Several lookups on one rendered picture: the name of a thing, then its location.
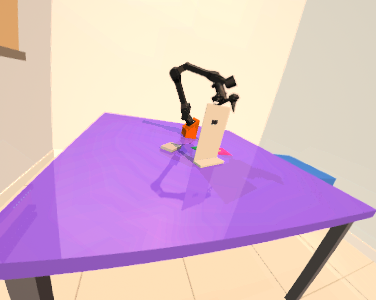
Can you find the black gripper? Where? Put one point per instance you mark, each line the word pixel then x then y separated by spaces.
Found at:
pixel 233 98

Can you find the pink square mat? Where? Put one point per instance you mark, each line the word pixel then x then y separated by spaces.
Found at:
pixel 223 152

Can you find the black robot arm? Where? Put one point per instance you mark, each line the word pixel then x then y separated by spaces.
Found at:
pixel 213 76

